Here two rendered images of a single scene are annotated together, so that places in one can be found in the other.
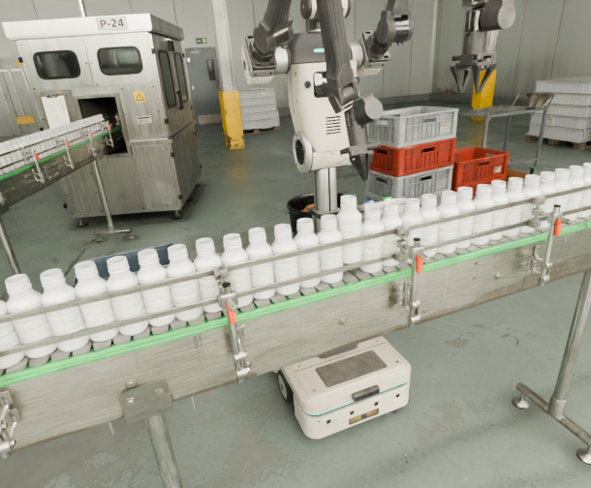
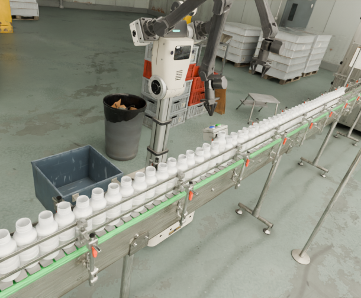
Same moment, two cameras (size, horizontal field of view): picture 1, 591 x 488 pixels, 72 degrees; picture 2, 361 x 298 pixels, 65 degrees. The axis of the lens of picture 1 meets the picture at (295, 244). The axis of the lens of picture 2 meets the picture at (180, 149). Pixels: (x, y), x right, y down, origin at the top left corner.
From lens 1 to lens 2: 0.76 m
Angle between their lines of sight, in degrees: 29
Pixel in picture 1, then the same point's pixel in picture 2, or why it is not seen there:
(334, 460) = (164, 255)
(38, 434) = not seen: hidden behind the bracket
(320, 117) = (173, 71)
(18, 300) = (100, 203)
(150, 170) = not seen: outside the picture
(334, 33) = (216, 45)
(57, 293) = (118, 196)
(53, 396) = (106, 249)
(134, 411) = (134, 249)
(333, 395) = not seen: hidden behind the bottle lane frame
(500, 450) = (235, 235)
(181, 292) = (163, 187)
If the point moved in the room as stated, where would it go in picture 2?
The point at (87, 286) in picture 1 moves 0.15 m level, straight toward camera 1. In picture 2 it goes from (128, 190) to (161, 210)
